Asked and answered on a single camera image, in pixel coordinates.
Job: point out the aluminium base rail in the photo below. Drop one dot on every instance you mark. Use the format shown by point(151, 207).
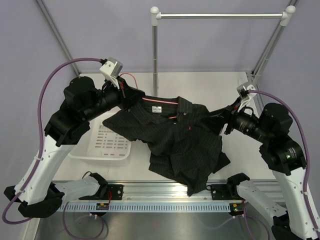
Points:
point(165, 191)

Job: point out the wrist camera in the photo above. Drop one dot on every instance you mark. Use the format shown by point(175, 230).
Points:
point(111, 70)
point(245, 95)

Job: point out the silver clothes rack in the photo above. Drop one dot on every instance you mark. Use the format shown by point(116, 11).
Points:
point(156, 16)

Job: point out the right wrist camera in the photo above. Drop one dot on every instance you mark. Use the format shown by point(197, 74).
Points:
point(245, 95)

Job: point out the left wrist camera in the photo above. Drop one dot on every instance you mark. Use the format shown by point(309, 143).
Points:
point(111, 70)

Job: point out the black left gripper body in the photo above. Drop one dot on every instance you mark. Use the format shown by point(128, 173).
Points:
point(114, 97)

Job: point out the pink wire hanger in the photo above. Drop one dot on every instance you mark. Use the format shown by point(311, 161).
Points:
point(159, 100)

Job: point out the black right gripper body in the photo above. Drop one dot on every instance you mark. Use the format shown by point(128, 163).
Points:
point(242, 121)

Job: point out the white plastic basket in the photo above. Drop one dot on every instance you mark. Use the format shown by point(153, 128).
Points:
point(101, 146)

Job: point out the black pinstriped shirt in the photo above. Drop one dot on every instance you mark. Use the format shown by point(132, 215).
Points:
point(182, 148)

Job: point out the aluminium frame post left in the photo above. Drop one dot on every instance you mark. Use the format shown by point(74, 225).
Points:
point(44, 11)

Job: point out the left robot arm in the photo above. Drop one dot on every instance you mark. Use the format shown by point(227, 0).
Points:
point(37, 195)

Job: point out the white slotted cable duct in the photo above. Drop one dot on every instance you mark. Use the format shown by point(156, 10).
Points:
point(127, 207)

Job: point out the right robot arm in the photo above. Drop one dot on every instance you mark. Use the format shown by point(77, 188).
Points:
point(283, 156)

